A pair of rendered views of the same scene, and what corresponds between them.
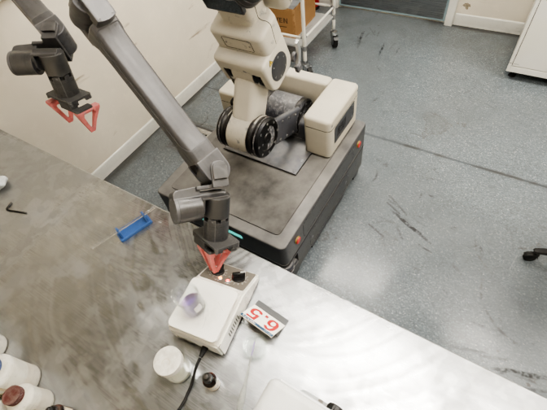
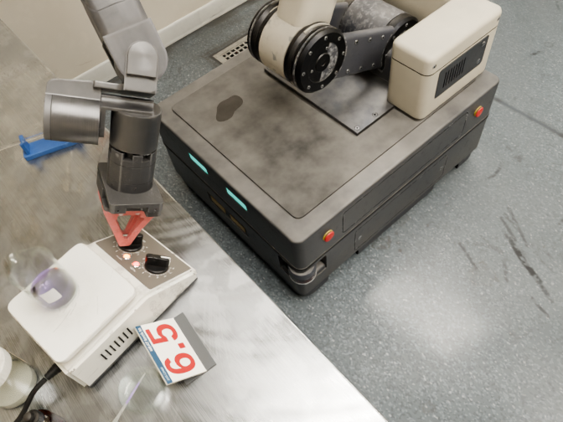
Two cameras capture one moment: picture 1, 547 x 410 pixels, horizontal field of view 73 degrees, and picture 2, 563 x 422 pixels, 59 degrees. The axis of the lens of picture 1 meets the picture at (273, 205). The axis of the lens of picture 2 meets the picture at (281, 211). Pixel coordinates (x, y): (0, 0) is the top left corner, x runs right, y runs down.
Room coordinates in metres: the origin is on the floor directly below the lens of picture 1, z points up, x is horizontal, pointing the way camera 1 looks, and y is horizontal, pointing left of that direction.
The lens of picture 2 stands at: (0.13, -0.16, 1.37)
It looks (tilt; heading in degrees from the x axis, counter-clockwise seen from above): 55 degrees down; 17
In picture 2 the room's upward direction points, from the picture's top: 10 degrees counter-clockwise
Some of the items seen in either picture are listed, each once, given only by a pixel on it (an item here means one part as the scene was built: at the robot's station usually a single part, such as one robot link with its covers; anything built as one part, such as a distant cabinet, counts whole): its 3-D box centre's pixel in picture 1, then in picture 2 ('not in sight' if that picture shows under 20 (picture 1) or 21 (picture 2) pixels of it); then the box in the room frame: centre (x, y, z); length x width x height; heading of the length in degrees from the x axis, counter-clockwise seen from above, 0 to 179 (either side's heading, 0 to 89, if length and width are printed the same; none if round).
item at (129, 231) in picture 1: (133, 225); (48, 139); (0.65, 0.40, 0.77); 0.10 x 0.03 x 0.04; 121
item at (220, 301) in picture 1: (203, 308); (72, 299); (0.33, 0.19, 0.83); 0.12 x 0.12 x 0.01; 59
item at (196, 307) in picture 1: (189, 300); (43, 279); (0.34, 0.21, 0.87); 0.06 x 0.05 x 0.08; 69
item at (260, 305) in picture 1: (264, 317); (175, 346); (0.31, 0.07, 0.77); 0.09 x 0.06 x 0.04; 45
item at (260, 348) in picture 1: (255, 346); (142, 390); (0.26, 0.10, 0.76); 0.06 x 0.06 x 0.02
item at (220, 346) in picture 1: (214, 305); (101, 298); (0.36, 0.18, 0.79); 0.22 x 0.13 x 0.08; 149
